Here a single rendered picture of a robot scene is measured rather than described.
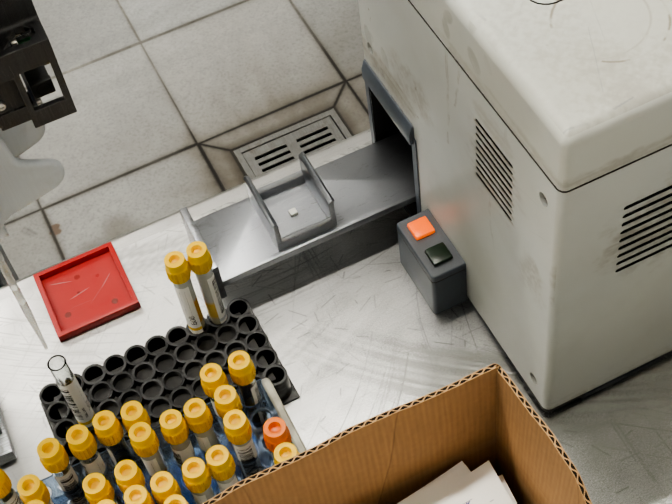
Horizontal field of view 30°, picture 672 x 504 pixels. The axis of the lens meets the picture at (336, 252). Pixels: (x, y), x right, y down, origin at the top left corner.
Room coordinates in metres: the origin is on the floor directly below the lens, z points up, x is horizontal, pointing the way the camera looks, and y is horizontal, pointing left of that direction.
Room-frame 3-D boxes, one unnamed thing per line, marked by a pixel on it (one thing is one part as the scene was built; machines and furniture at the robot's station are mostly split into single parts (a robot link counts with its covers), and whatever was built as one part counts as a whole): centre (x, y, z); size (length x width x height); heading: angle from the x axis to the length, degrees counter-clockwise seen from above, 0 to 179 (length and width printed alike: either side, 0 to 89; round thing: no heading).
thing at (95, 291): (0.60, 0.20, 0.88); 0.07 x 0.07 x 0.01; 18
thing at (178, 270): (0.49, 0.14, 0.93); 0.17 x 0.09 x 0.11; 108
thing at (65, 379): (0.47, 0.20, 0.93); 0.01 x 0.01 x 0.10
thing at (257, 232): (0.62, 0.01, 0.92); 0.21 x 0.07 x 0.05; 108
